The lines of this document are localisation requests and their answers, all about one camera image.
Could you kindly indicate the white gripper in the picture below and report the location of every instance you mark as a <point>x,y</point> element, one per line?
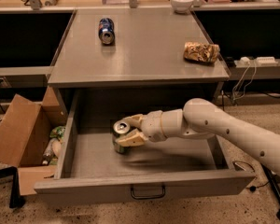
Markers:
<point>153,125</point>

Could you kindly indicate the green soda can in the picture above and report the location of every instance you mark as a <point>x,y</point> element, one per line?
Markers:
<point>119,129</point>

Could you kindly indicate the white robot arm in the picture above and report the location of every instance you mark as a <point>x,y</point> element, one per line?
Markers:
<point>198,119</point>

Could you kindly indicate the open grey top drawer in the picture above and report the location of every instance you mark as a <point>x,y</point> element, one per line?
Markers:
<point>91,171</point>

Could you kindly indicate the grey cabinet with top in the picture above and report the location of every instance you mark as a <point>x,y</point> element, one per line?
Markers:
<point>145,62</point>

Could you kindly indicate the blue soda can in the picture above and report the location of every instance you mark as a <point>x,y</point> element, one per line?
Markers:
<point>106,31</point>

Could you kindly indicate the green bag in box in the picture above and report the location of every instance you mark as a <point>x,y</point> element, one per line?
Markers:
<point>57,132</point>

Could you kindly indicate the plastic bottle in box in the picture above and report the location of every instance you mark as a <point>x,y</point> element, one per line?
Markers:
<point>49,153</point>

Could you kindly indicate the brown snack bag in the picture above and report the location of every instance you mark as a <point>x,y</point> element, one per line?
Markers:
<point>200,52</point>

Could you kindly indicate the brown cardboard box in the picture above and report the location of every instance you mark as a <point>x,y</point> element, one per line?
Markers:
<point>24,136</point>

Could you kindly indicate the white power strip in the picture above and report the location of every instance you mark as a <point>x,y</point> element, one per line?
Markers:
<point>258,62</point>

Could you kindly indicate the white bowl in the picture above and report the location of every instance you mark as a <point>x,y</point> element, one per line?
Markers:
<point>181,6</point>

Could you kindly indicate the black stand leg left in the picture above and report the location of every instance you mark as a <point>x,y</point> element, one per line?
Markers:
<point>15,200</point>

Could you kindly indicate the black stand leg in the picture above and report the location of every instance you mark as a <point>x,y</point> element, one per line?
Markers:
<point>274,186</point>
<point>15,200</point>

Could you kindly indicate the black stand leg right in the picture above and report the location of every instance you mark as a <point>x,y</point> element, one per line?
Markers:
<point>274,186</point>

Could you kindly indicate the black drawer handle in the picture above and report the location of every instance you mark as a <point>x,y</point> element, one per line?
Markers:
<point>147,192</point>

